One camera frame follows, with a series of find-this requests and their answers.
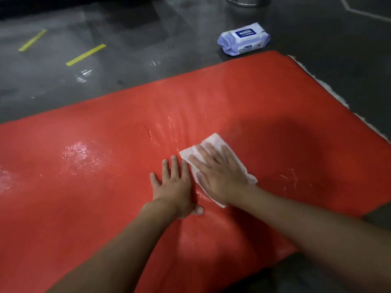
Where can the person's right hand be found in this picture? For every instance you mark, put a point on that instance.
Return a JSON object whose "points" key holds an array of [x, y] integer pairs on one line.
{"points": [[223, 176]]}

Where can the person's left hand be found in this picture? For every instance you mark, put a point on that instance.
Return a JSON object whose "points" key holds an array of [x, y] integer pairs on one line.
{"points": [[175, 189]]}

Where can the white wet wipe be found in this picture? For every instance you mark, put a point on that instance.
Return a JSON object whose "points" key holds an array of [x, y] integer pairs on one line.
{"points": [[213, 138]]}

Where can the red mat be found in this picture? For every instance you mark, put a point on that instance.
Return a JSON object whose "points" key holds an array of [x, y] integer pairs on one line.
{"points": [[91, 134]]}

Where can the pale blue wipes pack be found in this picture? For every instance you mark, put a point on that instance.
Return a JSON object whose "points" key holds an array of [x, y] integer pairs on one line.
{"points": [[244, 39]]}

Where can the person's right forearm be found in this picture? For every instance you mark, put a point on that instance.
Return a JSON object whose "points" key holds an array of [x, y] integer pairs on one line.
{"points": [[320, 238]]}

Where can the person's left forearm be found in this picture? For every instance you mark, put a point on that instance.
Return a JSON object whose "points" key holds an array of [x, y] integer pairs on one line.
{"points": [[116, 256]]}

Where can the white fluffy padding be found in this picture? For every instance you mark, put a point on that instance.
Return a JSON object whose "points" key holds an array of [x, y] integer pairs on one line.
{"points": [[336, 94]]}

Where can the yellow tape strip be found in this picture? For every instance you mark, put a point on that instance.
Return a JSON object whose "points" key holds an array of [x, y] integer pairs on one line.
{"points": [[86, 55], [32, 40]]}

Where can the black round base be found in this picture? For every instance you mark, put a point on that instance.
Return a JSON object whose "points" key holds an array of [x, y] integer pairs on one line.
{"points": [[249, 1]]}

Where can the black gym machine frame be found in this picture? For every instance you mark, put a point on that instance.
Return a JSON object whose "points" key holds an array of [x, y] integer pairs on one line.
{"points": [[61, 6]]}

